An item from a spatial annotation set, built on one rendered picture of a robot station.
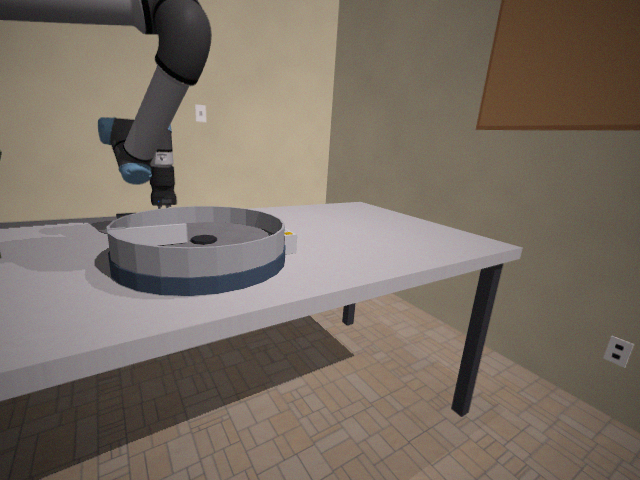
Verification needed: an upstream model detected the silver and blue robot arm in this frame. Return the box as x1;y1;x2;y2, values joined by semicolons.
0;0;212;185

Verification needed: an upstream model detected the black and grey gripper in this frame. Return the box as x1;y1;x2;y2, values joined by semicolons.
150;152;177;209

